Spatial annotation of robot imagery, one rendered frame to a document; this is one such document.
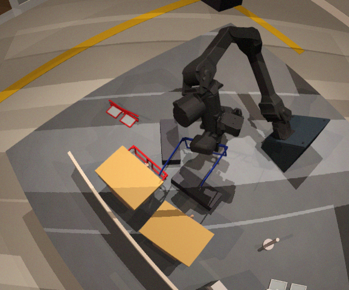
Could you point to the navy glasses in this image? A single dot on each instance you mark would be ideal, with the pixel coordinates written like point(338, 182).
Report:
point(222, 152)

